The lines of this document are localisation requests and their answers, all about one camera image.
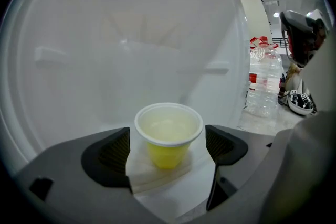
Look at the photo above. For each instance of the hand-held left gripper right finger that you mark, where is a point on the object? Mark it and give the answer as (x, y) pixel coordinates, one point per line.
(236, 148)

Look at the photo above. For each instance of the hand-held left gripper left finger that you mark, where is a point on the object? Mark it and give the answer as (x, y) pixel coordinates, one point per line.
(65, 165)

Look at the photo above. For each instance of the yellow cup with white rim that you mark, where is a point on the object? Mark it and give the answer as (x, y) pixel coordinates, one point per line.
(168, 149)

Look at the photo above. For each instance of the large clear bottle red cap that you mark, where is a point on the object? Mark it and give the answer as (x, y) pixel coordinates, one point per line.
(254, 47)
(265, 78)

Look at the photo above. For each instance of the white round device with tags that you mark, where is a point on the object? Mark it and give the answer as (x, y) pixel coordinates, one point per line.
(299, 105)

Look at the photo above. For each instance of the black railing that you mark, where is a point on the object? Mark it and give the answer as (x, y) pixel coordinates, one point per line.
(279, 42)

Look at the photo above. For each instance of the white translucent plastic box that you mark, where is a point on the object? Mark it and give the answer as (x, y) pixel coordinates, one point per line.
(105, 47)

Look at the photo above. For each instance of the grey and red machine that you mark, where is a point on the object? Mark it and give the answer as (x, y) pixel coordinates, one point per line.
(302, 34)

